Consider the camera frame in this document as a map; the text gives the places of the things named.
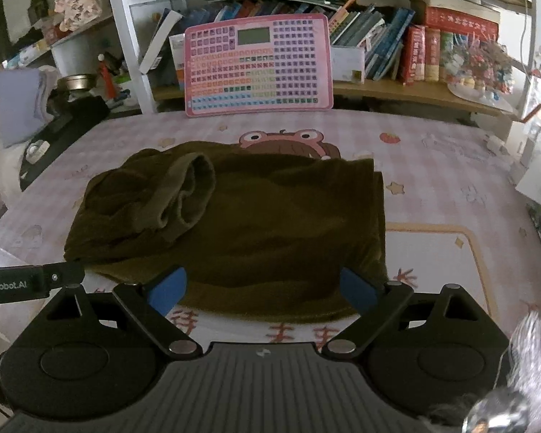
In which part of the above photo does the dark brown garment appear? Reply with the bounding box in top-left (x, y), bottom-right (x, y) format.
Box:
top-left (64, 142), bottom-right (388, 322)

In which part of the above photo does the pink checkered desk mat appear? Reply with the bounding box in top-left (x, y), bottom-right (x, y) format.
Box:
top-left (0, 110), bottom-right (541, 332)

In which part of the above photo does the white furry sleeve cuff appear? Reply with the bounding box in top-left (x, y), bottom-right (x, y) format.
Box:
top-left (420, 311), bottom-right (541, 432)

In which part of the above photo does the lavender folded cloth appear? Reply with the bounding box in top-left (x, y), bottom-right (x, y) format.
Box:
top-left (0, 66), bottom-right (60, 148)

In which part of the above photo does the brass bowl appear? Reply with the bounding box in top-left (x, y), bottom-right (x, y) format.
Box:
top-left (57, 73), bottom-right (96, 92)

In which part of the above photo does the thick red dictionary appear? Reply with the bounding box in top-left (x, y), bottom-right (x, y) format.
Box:
top-left (400, 25), bottom-right (426, 85)

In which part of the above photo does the row of blue books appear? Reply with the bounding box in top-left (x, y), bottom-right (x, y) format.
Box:
top-left (331, 4), bottom-right (417, 82)

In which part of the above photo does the white card box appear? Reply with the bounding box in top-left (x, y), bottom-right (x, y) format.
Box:
top-left (330, 46), bottom-right (365, 84)

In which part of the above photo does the artificial flower arrangement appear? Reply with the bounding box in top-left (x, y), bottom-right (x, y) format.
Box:
top-left (444, 39), bottom-right (515, 113)

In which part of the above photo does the pink learning tablet board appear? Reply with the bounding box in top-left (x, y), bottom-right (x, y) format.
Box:
top-left (184, 14), bottom-right (334, 117)

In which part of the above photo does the red and cream book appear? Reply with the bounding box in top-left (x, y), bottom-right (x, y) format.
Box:
top-left (425, 27), bottom-right (441, 82)

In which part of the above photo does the green spine book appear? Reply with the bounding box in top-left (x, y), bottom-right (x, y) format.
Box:
top-left (439, 30), bottom-right (453, 82)

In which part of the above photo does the white leaning book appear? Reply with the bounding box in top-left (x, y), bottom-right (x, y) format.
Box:
top-left (140, 9), bottom-right (182, 74)

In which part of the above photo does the floral plush toy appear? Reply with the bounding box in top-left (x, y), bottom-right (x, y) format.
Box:
top-left (54, 0), bottom-right (103, 32)

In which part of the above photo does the large red book lying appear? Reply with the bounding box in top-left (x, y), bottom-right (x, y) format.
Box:
top-left (422, 7), bottom-right (498, 41)

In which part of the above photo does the white shelf post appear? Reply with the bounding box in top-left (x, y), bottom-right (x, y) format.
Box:
top-left (110, 0), bottom-right (157, 114)

